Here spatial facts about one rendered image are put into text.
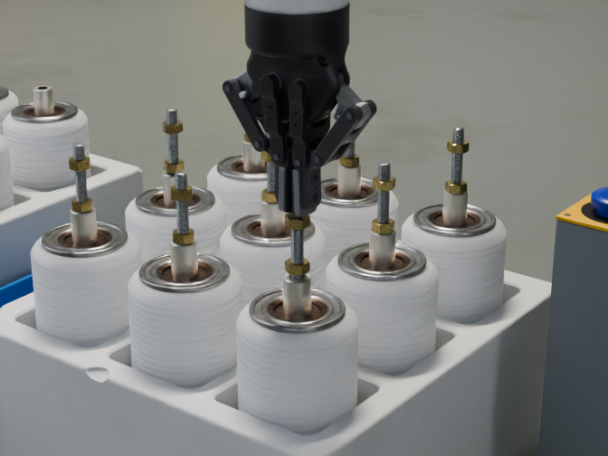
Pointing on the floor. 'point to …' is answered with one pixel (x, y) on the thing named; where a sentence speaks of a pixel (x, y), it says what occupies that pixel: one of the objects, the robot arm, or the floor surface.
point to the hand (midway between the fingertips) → (298, 187)
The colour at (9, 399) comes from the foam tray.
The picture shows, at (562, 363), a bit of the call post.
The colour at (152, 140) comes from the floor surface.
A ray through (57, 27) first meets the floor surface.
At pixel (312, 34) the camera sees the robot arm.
